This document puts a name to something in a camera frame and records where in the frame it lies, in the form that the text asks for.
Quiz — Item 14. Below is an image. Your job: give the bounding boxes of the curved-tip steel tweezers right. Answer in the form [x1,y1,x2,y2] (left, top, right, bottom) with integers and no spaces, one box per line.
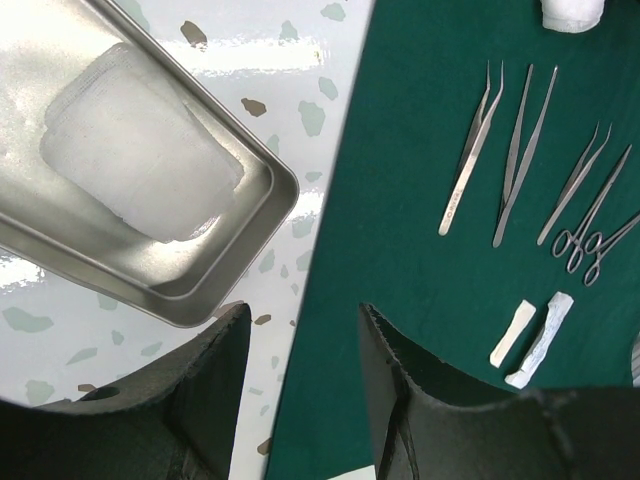
[536,123,612,246]

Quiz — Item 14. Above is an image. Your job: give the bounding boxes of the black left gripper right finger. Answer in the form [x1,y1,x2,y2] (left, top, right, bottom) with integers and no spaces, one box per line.
[359,304,639,479]

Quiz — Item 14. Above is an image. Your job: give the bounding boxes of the steel hemostat forceps right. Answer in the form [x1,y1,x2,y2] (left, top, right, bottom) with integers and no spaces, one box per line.
[583,213,639,287]

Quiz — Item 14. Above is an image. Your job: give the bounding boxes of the straight steel tweezers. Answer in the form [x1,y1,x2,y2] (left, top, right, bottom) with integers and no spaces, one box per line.
[492,64,558,248]

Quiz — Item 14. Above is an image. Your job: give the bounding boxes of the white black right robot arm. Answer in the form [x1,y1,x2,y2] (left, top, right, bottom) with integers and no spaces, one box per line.
[630,334,640,388]

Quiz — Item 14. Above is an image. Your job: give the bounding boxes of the curved-tip steel tweezers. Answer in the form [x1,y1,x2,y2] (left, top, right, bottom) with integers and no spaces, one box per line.
[536,123,612,246]
[438,63,504,236]

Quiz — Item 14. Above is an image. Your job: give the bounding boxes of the stainless steel tray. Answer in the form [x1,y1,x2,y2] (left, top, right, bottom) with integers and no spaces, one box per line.
[1,1,299,327]

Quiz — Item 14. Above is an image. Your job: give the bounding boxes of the white gauze pad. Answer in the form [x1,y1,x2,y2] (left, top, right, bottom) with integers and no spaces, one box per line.
[540,0,605,34]
[41,119,244,242]
[41,43,195,151]

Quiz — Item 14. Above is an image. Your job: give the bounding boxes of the white printed sterile packet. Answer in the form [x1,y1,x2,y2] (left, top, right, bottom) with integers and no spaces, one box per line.
[504,292,574,389]

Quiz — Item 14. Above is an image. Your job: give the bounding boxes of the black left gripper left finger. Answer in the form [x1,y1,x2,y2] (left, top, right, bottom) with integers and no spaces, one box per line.
[1,303,251,479]

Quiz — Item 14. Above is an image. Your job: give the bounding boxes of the curved-tip steel tweezers left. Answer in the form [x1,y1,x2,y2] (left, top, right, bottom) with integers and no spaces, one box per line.
[438,63,504,236]

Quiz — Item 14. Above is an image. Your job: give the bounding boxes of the steel hemostat forceps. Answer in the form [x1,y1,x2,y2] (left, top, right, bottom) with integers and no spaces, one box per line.
[551,144,633,274]
[583,213,639,287]

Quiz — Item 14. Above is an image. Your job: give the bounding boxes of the steel hemostat forceps left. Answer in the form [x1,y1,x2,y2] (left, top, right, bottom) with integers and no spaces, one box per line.
[551,144,633,274]

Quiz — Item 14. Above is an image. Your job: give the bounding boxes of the dark green surgical cloth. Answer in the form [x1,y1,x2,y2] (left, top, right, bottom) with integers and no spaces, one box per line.
[266,1,639,479]

